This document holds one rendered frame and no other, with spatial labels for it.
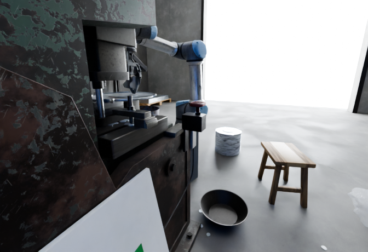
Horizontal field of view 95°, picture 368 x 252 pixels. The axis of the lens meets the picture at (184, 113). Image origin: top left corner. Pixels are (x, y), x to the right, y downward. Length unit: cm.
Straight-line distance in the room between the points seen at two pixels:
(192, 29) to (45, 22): 529
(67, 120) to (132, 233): 35
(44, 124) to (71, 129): 5
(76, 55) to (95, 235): 40
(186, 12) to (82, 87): 548
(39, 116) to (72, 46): 19
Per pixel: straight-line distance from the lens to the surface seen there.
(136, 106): 83
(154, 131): 66
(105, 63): 68
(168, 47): 116
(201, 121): 72
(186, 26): 575
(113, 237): 53
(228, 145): 192
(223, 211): 131
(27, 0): 46
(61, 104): 38
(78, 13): 50
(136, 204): 56
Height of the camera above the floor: 88
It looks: 13 degrees down
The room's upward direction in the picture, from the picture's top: straight up
